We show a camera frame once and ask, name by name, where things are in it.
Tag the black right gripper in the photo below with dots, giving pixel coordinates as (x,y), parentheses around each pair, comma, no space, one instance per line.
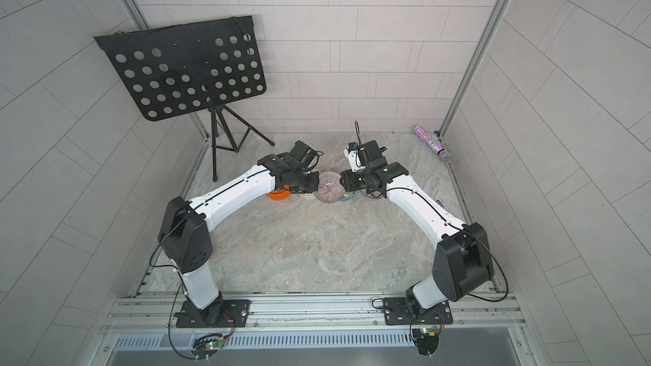
(349,181)

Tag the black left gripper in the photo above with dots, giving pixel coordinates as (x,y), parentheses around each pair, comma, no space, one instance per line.
(308,181)

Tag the orange plastic bowl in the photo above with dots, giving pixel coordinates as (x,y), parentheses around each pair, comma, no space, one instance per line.
(278,195)

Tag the purple striped bowl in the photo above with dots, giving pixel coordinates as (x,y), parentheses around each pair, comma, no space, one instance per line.
(330,189)
(367,194)

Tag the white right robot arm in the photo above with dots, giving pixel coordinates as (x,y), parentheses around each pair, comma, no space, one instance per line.
(462,260)

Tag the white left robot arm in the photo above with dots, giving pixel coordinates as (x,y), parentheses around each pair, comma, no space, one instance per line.
(185,231)

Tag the playing card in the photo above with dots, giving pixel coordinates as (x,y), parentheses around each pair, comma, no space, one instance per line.
(441,205)

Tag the black perforated music stand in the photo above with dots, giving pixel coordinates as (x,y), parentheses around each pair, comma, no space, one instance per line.
(181,69)

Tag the right circuit board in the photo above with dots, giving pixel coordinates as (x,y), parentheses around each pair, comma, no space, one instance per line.
(426,341)

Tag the circuit board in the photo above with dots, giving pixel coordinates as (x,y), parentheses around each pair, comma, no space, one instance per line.
(207,346)
(426,341)

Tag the left circuit board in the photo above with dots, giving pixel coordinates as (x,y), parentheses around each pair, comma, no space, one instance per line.
(207,346)

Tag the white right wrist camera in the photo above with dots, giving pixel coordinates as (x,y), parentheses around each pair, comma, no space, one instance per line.
(352,154)

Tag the aluminium front rail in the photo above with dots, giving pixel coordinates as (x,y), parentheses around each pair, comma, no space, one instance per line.
(163,312)

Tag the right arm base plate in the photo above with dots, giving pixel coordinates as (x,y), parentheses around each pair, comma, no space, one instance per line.
(406,311)

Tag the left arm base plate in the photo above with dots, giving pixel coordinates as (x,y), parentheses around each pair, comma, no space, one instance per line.
(220,314)

